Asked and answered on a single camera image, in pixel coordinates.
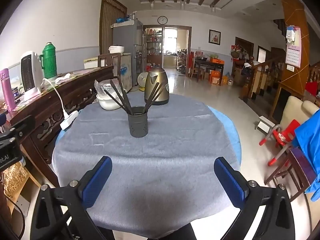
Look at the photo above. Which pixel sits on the water jug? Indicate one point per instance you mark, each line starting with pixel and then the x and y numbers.
pixel 230 79

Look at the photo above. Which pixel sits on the grey refrigerator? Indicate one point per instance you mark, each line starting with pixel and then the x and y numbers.
pixel 125 35

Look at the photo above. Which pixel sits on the framed wall picture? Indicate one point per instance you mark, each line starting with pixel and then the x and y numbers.
pixel 214 37

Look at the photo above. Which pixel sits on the grey tablecloth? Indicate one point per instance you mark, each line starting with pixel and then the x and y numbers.
pixel 150 170

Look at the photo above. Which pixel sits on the dark wooden chair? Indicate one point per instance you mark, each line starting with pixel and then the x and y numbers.
pixel 107 60

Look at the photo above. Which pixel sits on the wooden stool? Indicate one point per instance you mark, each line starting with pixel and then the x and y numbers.
pixel 302 162

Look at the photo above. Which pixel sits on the beige chair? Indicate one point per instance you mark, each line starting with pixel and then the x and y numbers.
pixel 297 107

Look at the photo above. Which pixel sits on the red child chair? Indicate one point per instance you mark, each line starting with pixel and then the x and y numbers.
pixel 285 132

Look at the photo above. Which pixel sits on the wooden stair railing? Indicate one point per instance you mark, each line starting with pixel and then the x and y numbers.
pixel 265 75

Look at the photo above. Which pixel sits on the wall calendar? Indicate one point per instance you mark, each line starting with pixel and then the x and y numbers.
pixel 293 55

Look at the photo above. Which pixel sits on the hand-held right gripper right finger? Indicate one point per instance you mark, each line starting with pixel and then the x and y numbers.
pixel 230 182

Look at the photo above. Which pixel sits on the white rice cooker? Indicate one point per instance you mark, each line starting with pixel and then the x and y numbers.
pixel 116 49

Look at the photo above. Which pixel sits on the round wall clock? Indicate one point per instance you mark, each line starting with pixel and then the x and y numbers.
pixel 162 20

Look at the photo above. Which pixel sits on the dark wooden side table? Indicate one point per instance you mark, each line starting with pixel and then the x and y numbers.
pixel 210 65

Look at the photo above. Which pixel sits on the pink bottle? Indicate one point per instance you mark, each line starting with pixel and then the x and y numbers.
pixel 7 92

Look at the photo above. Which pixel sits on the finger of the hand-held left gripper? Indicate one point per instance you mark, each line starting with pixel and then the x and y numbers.
pixel 23 125

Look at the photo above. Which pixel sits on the green thermos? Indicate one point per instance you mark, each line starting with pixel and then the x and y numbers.
pixel 49 60

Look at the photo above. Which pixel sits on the dark wooden sideboard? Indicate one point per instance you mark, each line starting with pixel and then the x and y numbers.
pixel 80 85

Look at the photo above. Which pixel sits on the brown wooden door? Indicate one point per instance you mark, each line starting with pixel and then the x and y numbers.
pixel 110 22

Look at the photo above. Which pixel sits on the white chest freezer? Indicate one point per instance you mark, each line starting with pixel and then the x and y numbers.
pixel 126 72

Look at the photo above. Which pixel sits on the pantry shelf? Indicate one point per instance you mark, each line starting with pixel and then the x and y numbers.
pixel 153 45

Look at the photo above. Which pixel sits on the dark grey perforated utensil holder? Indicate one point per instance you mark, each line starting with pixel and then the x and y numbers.
pixel 138 127

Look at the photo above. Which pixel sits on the blue cloth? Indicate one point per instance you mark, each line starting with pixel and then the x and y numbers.
pixel 310 140

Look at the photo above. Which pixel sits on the small floor fan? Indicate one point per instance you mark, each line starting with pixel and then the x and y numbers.
pixel 143 78

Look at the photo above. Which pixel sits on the orange box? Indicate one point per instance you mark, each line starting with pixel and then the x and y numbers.
pixel 215 78
pixel 216 61

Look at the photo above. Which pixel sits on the blue tablecloth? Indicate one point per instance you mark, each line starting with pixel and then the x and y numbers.
pixel 230 135

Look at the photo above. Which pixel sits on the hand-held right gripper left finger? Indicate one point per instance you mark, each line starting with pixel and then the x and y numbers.
pixel 96 182

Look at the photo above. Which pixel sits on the white electric heater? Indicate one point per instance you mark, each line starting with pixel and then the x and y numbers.
pixel 30 75

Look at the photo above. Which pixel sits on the clear plastic bag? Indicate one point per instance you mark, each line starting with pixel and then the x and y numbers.
pixel 103 87

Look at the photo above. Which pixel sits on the white power strip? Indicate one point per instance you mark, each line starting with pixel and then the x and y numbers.
pixel 69 120

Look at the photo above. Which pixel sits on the bunch of dark chopsticks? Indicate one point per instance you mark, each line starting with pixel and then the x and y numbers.
pixel 120 97

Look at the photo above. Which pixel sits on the golden electric kettle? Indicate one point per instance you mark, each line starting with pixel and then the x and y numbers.
pixel 157 90

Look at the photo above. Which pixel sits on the white step stool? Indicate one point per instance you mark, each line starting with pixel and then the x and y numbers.
pixel 265 123

